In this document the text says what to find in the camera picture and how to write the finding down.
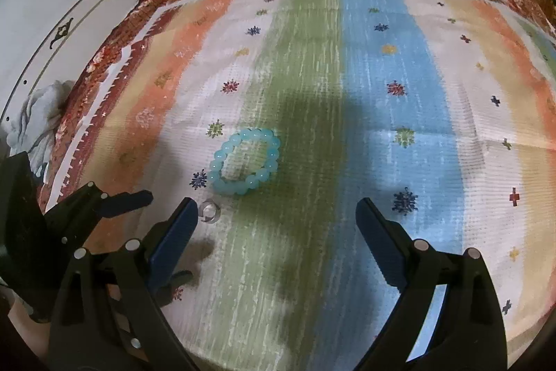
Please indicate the white headboard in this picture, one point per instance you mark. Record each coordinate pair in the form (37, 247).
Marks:
(65, 27)

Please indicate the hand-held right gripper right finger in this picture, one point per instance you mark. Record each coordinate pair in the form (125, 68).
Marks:
(380, 240)

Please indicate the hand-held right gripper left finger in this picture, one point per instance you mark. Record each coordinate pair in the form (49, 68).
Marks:
(171, 240)

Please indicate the striped colourful blanket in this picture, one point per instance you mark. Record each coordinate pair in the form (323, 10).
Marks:
(304, 93)

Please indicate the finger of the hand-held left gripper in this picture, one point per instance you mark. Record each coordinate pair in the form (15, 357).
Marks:
(126, 201)
(176, 282)

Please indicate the grey crumpled cloth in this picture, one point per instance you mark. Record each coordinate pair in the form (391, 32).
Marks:
(39, 114)

